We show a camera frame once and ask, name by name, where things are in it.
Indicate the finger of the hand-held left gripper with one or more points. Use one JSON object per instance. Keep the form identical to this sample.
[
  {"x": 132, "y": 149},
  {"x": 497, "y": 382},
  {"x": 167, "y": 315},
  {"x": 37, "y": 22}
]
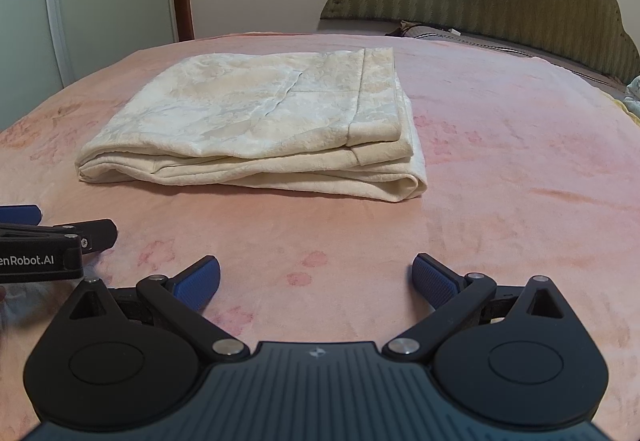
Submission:
[
  {"x": 95, "y": 233},
  {"x": 20, "y": 213}
]

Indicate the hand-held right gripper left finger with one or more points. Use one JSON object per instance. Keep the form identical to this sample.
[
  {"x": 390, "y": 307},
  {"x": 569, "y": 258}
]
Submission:
[{"x": 200, "y": 282}]

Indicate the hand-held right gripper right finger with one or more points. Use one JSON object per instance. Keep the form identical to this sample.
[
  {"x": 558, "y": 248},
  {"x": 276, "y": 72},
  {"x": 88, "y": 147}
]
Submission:
[{"x": 436, "y": 281}]

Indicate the cream white towel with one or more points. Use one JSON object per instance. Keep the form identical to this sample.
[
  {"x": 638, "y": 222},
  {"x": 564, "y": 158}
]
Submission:
[{"x": 260, "y": 121}]

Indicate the pink fleece blanket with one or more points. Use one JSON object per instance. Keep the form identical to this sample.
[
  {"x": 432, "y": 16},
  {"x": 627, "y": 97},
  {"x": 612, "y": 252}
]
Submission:
[{"x": 500, "y": 171}]

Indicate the white flowered wardrobe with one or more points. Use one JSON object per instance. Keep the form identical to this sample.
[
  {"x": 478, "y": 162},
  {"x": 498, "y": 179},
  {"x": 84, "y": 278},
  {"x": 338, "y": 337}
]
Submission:
[{"x": 75, "y": 11}]

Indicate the yellow blanket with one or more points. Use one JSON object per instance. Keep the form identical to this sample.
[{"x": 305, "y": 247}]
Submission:
[{"x": 620, "y": 103}]

